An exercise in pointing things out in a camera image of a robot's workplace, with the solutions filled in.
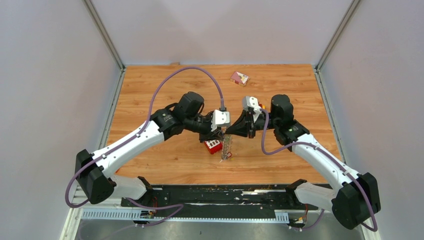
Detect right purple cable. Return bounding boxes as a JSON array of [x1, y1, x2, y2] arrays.
[[260, 108, 379, 233]]

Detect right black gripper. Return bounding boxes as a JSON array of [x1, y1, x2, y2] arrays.
[[224, 109, 279, 139]]

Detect playing card box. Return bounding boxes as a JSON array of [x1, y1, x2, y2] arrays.
[[230, 71, 250, 87]]

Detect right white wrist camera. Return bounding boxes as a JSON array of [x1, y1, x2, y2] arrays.
[[241, 96, 262, 123]]

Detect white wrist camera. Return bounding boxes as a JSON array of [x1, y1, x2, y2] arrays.
[[241, 96, 262, 123], [211, 109, 231, 132]]

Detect left aluminium frame post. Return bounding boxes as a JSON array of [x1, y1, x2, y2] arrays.
[[82, 0, 126, 72]]

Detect red window toy brick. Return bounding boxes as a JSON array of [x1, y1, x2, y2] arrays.
[[203, 139, 223, 155]]

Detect aluminium frame post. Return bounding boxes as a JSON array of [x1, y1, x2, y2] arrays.
[[315, 0, 362, 72], [82, 0, 126, 72]]

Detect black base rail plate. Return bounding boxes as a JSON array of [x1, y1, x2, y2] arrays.
[[137, 184, 318, 220]]

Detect purple cable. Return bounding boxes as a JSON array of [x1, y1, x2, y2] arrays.
[[64, 66, 227, 229], [260, 108, 379, 233]]

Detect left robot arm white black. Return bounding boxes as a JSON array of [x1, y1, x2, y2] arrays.
[[75, 91, 230, 207]]

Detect right aluminium frame post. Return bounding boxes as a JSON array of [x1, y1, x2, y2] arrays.
[[315, 0, 362, 72]]

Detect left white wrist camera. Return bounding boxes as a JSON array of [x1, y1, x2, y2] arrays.
[[211, 109, 231, 132]]

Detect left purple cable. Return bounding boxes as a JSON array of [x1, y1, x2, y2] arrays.
[[64, 66, 227, 229]]

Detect large metal keyring with rings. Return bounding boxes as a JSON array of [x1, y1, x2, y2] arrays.
[[220, 134, 233, 162]]

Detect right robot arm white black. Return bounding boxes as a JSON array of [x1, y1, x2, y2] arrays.
[[225, 94, 381, 232]]

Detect white slotted cable duct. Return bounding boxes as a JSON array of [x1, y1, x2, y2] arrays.
[[81, 208, 290, 224]]

